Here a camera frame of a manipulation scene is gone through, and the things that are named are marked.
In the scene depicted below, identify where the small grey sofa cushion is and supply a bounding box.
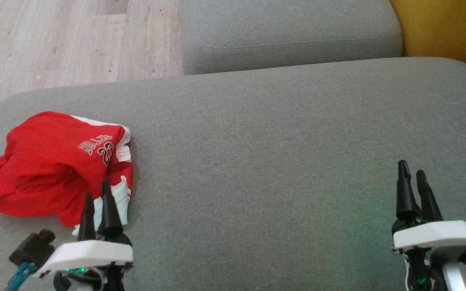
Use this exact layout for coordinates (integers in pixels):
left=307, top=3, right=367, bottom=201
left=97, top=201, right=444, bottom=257
left=181, top=0, right=403, bottom=76

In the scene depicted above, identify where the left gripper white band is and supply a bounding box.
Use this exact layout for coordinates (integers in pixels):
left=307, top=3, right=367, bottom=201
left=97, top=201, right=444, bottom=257
left=35, top=179, right=134, bottom=279

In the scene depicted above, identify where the yellow upholstered furniture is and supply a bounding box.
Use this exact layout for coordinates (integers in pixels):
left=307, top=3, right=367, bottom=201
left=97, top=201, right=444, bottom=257
left=390, top=0, right=466, bottom=84

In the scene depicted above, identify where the left camera cable blue plug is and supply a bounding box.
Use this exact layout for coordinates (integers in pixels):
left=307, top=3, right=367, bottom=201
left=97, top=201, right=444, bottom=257
left=4, top=262, right=36, bottom=291

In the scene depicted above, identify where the red Bulls 23 jersey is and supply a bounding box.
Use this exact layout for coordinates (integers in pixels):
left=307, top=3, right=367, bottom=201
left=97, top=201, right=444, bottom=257
left=0, top=133, right=133, bottom=237

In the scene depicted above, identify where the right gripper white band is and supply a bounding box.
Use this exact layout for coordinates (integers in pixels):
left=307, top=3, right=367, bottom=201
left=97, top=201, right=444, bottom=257
left=393, top=160, right=466, bottom=253

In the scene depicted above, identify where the large grey sofa seat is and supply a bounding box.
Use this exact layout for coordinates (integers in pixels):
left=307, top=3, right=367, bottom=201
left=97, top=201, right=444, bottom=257
left=0, top=57, right=466, bottom=291

